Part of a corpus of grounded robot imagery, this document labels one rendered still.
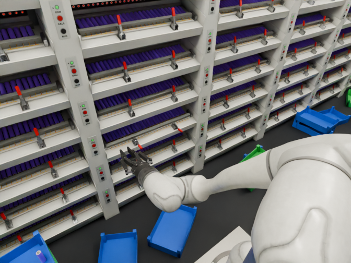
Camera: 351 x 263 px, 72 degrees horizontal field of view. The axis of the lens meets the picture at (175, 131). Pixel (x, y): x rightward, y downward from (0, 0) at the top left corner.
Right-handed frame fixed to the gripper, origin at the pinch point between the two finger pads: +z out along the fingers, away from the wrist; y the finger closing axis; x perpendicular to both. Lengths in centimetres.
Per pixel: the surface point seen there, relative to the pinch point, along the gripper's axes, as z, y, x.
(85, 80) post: 7.8, 8.2, -36.1
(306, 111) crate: 19, -189, 46
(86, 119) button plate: 10.3, 11.8, -18.5
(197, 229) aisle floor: -14, -29, 62
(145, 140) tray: 17.0, -17.6, 7.5
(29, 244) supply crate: -8, 49, 18
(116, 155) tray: 15.4, 1.2, 8.8
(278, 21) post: 14, -124, -43
